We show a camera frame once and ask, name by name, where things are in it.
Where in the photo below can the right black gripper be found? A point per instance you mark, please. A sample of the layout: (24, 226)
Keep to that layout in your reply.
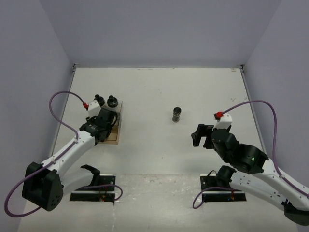
(203, 130)

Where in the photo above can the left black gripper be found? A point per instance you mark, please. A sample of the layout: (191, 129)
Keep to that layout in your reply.
(91, 119)

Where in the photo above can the black-knob bottle brown contents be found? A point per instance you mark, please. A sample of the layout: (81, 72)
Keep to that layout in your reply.
(100, 100)

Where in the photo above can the black-knob bottle white contents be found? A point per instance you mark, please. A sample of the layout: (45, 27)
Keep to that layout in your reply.
(112, 101)

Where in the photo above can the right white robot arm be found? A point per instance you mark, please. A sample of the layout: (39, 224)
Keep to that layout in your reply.
(250, 170)

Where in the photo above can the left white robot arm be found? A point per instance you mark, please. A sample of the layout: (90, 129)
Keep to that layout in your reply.
(47, 182)

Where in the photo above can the clear plastic bin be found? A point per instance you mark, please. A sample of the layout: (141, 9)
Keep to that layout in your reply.
(119, 107)

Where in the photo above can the black lid pepper jar right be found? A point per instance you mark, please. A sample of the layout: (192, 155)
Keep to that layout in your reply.
(176, 114)

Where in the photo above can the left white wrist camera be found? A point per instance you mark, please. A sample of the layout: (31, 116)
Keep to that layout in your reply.
(93, 108)

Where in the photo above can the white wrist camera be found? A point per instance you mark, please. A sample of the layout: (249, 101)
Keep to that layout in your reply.
(93, 108)
(224, 121)

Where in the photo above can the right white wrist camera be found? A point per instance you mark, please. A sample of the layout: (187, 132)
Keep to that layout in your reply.
(224, 121)

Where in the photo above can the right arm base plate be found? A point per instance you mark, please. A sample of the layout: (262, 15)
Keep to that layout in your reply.
(218, 195)

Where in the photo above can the left aluminium table rail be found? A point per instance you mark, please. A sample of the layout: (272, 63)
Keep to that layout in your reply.
(58, 111)

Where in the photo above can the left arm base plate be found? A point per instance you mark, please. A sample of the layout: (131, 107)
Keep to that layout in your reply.
(104, 194)

